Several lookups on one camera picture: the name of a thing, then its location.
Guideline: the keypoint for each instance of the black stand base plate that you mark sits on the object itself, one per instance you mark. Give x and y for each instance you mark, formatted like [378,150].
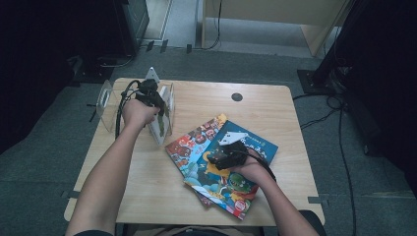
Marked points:
[91,73]

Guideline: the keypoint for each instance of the person's left hand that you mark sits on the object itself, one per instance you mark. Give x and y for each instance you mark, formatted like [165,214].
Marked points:
[139,114]

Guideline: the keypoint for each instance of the black cabinet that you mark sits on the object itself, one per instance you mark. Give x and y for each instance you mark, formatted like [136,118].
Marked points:
[132,23]

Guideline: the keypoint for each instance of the person's right hand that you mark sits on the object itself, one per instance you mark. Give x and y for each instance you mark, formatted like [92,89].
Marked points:
[254,170]

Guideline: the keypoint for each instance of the clear acrylic book rack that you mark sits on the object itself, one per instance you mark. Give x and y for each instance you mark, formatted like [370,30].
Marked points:
[109,108]

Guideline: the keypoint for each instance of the black metal stand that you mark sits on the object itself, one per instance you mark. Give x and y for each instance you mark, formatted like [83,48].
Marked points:
[327,65]

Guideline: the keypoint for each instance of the dark blue monster picture book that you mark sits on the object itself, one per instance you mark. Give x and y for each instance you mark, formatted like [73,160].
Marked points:
[226,190]

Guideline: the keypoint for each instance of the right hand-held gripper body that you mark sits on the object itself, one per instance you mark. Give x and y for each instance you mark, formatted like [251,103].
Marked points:
[234,154]

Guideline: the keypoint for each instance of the black chair armrest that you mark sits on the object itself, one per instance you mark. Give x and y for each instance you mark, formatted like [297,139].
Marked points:
[313,223]

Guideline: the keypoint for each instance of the beige wooden desk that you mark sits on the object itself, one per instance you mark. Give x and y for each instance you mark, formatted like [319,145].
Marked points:
[262,11]

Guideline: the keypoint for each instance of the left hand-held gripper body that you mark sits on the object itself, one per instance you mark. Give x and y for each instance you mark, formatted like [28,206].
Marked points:
[149,91]

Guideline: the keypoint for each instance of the black round table grommet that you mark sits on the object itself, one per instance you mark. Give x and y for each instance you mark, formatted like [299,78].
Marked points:
[236,97]

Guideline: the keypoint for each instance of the white caterpillar picture book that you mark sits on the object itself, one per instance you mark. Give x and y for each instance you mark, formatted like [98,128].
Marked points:
[164,129]

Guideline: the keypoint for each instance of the light blue animals picture book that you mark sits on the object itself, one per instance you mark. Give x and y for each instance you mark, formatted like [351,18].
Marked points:
[187,150]

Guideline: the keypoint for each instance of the dark curtain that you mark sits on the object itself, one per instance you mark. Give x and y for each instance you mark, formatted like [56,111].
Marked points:
[26,65]
[393,82]

